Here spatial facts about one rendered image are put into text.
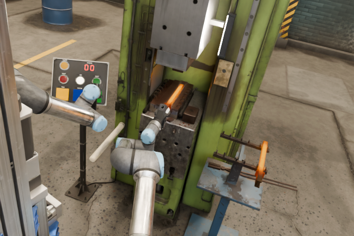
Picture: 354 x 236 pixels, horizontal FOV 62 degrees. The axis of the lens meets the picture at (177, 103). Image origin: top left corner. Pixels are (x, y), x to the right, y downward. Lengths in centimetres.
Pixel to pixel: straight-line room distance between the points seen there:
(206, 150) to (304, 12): 586
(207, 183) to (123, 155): 76
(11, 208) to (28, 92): 45
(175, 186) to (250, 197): 60
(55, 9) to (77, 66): 443
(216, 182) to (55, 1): 509
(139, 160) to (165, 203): 117
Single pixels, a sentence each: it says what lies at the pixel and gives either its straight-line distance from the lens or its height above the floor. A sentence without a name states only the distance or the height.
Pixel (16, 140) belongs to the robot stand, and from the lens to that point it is 77.
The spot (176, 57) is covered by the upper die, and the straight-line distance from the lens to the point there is 179.
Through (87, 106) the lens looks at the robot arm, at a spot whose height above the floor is 120.
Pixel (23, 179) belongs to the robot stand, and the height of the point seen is 141.
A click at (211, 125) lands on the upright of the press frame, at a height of 86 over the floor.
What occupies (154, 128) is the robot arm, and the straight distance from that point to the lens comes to 168.
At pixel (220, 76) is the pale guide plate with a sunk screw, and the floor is 125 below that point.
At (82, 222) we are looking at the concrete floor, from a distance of 251.
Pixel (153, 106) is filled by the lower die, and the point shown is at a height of 96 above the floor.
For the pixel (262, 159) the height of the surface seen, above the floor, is 95.
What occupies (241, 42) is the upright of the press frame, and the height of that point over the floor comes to 149.
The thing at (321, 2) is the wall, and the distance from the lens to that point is 768.
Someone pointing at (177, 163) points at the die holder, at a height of 61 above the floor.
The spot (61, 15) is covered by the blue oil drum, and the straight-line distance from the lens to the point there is 638.
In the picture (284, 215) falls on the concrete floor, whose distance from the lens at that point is 295.
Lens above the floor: 201
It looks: 30 degrees down
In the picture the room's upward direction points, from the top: 11 degrees clockwise
